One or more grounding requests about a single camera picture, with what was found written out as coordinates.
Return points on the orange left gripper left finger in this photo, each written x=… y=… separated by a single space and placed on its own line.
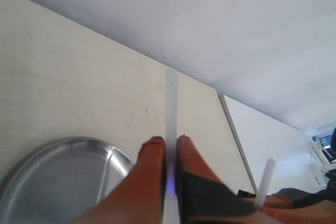
x=139 y=197

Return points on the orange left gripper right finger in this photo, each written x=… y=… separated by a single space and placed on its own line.
x=202 y=196

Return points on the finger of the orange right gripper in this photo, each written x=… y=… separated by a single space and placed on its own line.
x=284 y=205

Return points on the translucent white plastic straw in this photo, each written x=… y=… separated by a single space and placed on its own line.
x=171 y=93

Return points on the white background equipment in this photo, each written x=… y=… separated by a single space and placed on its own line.
x=322 y=151

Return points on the white side table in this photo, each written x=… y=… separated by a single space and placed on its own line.
x=260 y=137

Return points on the round stainless steel plate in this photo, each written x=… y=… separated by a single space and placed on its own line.
x=61 y=180

